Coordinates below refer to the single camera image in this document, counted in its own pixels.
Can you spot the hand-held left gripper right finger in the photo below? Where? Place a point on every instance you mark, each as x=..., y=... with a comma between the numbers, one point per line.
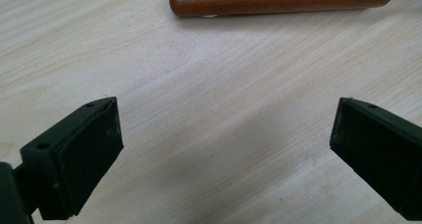
x=381, y=157

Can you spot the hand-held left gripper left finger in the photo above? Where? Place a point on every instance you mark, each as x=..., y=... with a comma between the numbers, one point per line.
x=76, y=161

